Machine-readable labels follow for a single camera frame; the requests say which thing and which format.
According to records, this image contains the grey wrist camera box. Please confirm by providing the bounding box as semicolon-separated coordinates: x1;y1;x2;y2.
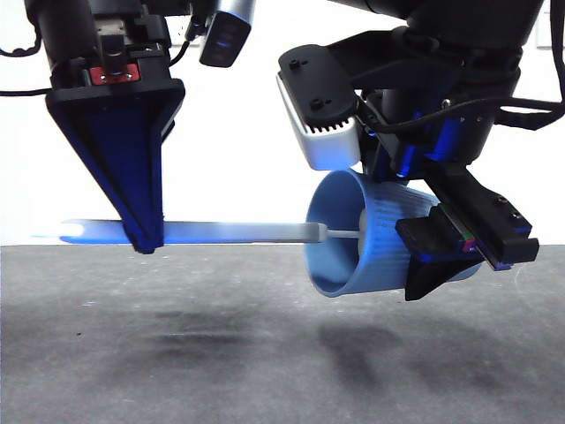
275;43;361;172
198;0;258;69

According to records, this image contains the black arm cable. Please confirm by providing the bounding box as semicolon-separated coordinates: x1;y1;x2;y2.
379;97;565;133
0;26;52;97

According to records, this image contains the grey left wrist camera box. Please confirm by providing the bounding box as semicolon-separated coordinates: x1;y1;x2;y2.
198;0;258;69

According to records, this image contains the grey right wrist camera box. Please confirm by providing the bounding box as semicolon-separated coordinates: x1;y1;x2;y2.
275;43;361;172

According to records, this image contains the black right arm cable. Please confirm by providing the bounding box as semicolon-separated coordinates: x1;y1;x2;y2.
379;97;565;133

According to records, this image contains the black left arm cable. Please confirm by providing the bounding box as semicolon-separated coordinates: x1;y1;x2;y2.
0;26;52;97

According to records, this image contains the cup brush with cream sponge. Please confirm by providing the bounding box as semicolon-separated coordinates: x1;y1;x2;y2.
30;207;370;260

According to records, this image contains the blue ribbed plastic cup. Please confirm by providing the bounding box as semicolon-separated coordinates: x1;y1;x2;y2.
303;170;482;299

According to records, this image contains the white wall socket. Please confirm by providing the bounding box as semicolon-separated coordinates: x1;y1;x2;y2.
169;16;200;48
534;12;553;49

